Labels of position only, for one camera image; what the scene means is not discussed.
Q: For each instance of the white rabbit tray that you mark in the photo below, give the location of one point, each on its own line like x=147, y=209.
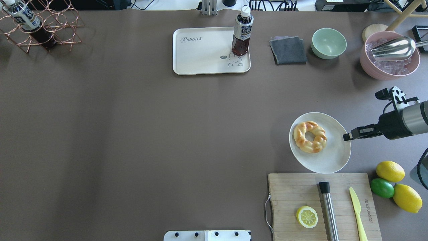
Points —
x=206, y=51

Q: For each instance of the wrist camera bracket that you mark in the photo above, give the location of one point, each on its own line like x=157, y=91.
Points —
x=396, y=97

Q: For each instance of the copper wire bottle rack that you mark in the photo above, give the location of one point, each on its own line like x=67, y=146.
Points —
x=58, y=16

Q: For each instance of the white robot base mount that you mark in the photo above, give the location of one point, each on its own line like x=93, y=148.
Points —
x=208, y=235

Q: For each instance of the yellow lemon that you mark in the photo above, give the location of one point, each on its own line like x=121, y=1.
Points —
x=390, y=171
x=407, y=198

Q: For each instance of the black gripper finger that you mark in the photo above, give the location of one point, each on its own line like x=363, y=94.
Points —
x=363, y=132

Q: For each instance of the green bowl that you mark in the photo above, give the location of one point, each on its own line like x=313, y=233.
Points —
x=328, y=43

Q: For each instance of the metal ice scoop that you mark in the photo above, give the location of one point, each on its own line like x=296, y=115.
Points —
x=397, y=49

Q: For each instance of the grey folded cloth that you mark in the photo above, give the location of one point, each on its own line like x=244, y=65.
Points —
x=288, y=50

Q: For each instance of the yellow plastic knife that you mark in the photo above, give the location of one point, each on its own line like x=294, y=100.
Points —
x=357, y=210

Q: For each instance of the lemon half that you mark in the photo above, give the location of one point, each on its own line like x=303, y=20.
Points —
x=307, y=217

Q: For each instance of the white round plate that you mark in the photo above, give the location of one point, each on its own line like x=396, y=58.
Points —
x=337, y=152

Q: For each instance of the tea bottle on tray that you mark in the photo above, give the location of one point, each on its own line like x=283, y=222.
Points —
x=242, y=31

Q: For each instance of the green lime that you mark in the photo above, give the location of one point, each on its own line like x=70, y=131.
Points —
x=382, y=188

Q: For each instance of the steel muddler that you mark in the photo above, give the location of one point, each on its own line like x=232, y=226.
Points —
x=332, y=229

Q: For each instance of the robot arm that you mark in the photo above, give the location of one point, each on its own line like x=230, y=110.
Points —
x=409, y=121

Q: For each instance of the pink bowl of ice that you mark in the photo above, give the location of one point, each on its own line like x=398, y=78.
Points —
x=386, y=70

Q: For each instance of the tea bottle in rack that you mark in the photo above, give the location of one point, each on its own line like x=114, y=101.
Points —
x=29, y=22

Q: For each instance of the round wooden coaster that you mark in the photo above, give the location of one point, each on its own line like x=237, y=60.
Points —
x=373, y=28

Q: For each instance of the bamboo cutting board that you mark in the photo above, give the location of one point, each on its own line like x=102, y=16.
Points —
x=290, y=191

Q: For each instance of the braided donut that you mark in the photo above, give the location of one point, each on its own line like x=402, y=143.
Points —
x=317, y=144

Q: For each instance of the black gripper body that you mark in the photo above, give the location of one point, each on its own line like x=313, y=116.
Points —
x=392, y=125

